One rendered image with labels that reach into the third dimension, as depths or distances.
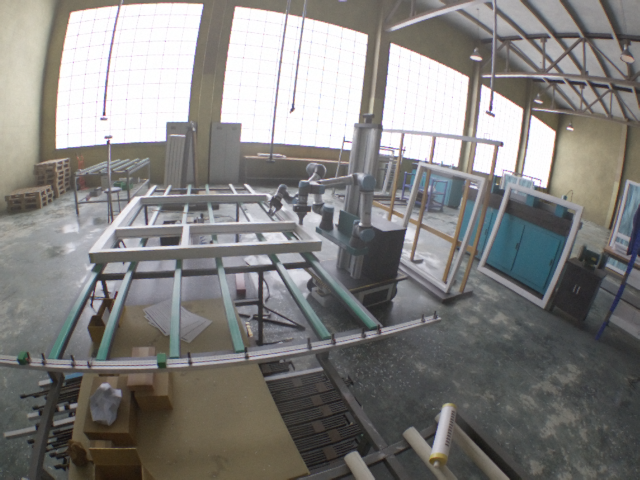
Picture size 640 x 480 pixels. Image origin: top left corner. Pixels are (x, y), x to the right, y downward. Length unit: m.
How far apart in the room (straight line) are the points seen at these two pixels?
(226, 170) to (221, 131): 1.27
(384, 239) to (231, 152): 7.24
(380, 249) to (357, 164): 0.83
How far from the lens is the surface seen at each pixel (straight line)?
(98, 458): 0.99
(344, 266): 2.99
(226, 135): 9.25
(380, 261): 2.77
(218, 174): 9.33
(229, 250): 1.74
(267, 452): 1.06
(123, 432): 1.08
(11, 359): 1.31
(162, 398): 1.14
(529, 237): 4.70
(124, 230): 2.19
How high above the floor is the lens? 1.58
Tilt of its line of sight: 20 degrees down
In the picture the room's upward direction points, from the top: 6 degrees clockwise
